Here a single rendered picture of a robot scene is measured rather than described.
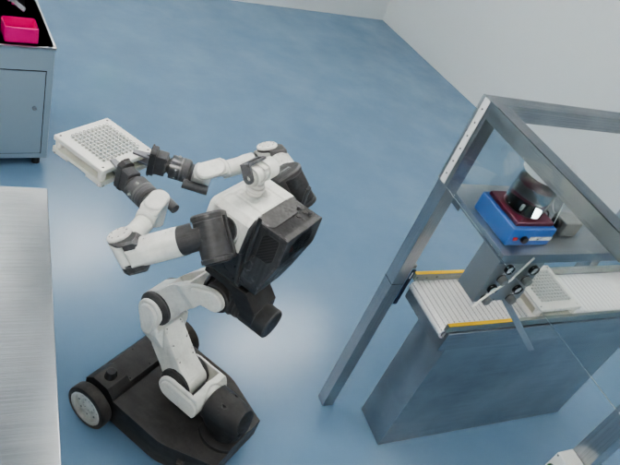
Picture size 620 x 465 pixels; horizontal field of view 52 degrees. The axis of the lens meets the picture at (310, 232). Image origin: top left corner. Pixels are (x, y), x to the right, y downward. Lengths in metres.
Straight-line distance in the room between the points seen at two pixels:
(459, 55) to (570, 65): 1.35
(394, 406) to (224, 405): 0.83
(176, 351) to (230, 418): 0.33
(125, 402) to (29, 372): 0.88
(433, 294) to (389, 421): 0.73
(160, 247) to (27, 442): 0.60
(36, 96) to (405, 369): 2.37
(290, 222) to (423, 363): 1.09
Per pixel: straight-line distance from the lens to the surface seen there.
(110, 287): 3.35
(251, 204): 1.95
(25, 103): 3.77
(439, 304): 2.56
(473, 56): 6.94
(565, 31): 6.28
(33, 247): 2.24
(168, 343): 2.57
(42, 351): 1.96
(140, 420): 2.70
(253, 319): 2.17
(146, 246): 1.89
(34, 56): 3.64
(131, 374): 2.79
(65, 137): 2.41
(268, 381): 3.15
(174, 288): 2.37
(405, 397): 2.92
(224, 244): 1.83
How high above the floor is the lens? 2.43
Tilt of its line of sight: 37 degrees down
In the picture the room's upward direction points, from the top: 23 degrees clockwise
